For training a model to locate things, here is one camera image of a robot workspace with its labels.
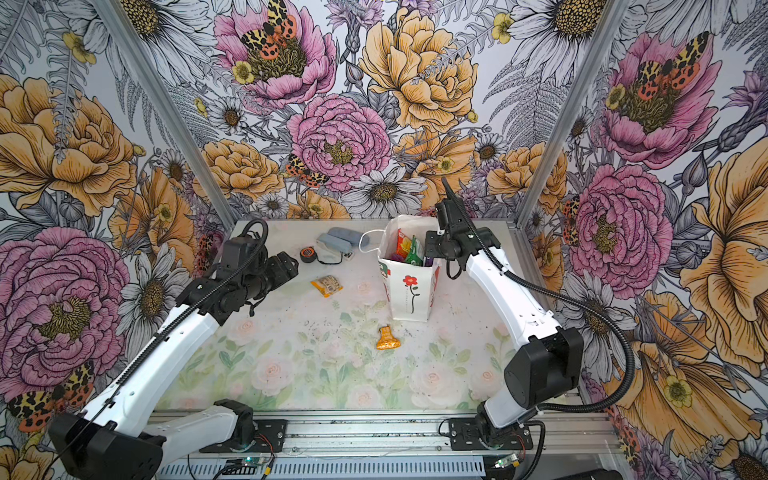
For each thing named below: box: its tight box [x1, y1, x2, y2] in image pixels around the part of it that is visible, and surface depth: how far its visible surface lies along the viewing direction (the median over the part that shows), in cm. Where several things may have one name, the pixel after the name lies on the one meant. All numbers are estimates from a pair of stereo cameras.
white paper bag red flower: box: [359, 214, 441, 322], surface depth 87 cm
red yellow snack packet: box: [396, 228, 413, 261], surface depth 92 cm
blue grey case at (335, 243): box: [316, 233, 353, 255], surface depth 113 cm
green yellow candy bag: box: [406, 234, 423, 266], surface depth 88 cm
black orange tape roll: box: [300, 247, 325, 264], surface depth 111 cm
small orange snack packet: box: [376, 325, 401, 350], surface depth 91 cm
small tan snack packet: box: [310, 274, 344, 298], surface depth 102 cm
